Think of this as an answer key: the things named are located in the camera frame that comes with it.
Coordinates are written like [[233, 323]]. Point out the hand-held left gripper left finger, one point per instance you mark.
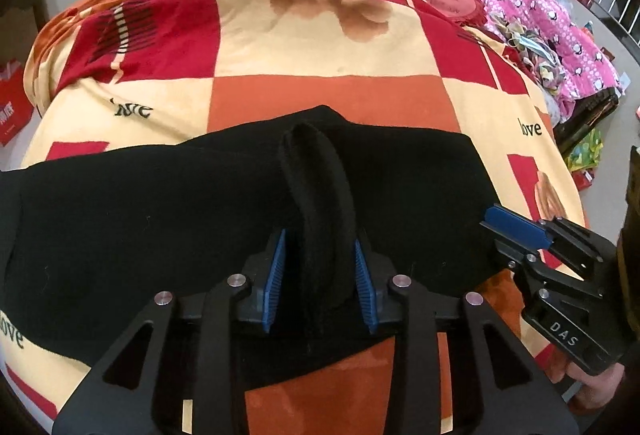
[[276, 285]]

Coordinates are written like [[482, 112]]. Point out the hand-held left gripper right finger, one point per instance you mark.
[[365, 287]]

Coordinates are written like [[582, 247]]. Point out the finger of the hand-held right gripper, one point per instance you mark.
[[510, 251], [515, 225]]

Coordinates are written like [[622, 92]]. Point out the black pants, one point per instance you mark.
[[125, 225]]

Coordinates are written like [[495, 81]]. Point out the person's right hand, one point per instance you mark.
[[597, 390]]

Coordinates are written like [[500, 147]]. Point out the green yellow toy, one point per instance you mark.
[[587, 155]]

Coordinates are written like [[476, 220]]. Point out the colourful patterned cloth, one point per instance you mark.
[[535, 50]]

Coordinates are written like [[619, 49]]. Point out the orange red checkered blanket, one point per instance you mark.
[[325, 105]]

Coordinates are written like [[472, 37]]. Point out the pink printed quilt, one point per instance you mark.
[[535, 0]]

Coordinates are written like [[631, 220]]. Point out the red cardboard box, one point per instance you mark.
[[12, 105]]

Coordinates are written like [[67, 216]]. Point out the dark wooden bed frame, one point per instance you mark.
[[585, 115]]

